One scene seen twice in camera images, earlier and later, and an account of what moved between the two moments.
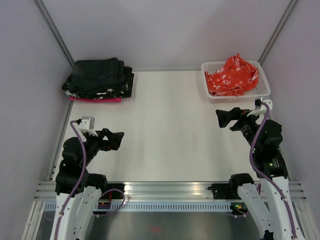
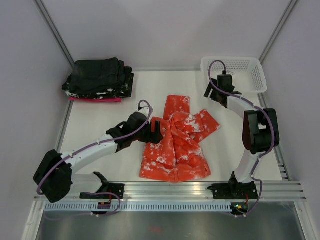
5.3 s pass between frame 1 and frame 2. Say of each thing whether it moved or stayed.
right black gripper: moved
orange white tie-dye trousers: moved
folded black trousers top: stayed
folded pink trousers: stayed
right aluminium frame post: stayed
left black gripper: moved
